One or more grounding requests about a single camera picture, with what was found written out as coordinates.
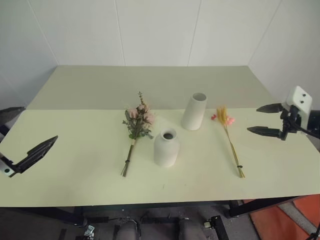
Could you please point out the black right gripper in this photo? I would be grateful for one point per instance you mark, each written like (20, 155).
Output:
(290, 120)

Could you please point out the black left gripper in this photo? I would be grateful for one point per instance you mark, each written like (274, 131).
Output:
(14, 171)

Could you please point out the white conical vase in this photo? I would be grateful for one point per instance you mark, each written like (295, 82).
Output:
(193, 112)

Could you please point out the white narrow-necked vase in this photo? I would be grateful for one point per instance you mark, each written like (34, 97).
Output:
(166, 150)

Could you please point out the yellow dried flower bunch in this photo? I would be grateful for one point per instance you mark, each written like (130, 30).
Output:
(222, 116)

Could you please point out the silver caster wheel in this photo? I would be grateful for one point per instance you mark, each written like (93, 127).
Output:
(208, 223)
(90, 230)

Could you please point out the orange floor mat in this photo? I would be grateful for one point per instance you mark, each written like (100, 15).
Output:
(282, 220)

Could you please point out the pink flower bouquet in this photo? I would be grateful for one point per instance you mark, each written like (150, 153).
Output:
(140, 117)

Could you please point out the black aluminium profile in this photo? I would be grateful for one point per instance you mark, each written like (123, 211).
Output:
(221, 228)

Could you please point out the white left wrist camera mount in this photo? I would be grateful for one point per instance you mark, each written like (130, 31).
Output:
(4, 168)

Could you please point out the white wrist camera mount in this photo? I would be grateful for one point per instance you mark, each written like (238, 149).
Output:
(4, 168)
(300, 98)

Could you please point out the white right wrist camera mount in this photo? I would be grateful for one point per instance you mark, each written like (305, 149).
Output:
(300, 98)

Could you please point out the black table frame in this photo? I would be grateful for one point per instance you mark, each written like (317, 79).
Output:
(250, 208)

